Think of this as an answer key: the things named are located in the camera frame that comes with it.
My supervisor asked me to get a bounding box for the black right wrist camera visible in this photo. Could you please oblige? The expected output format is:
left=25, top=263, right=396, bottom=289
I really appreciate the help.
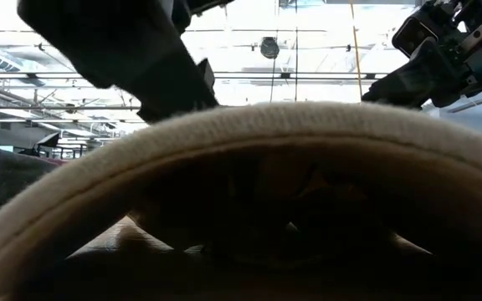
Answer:
left=391, top=15, right=440, bottom=59

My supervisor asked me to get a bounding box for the black overhead camera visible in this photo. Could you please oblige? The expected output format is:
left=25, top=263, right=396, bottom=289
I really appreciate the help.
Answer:
left=259, top=36, right=281, bottom=60

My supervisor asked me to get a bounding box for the yellow cable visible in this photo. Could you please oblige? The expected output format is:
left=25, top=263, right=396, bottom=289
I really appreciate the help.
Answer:
left=348, top=0, right=365, bottom=99

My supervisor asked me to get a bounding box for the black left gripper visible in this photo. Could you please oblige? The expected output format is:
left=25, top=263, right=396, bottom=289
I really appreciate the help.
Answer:
left=17, top=0, right=234, bottom=124

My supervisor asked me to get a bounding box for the dark grey corduroy cap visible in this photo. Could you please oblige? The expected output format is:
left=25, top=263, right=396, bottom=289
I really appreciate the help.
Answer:
left=0, top=142, right=64, bottom=223

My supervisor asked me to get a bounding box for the beige corduroy cap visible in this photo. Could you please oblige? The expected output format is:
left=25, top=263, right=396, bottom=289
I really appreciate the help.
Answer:
left=0, top=100, right=482, bottom=301

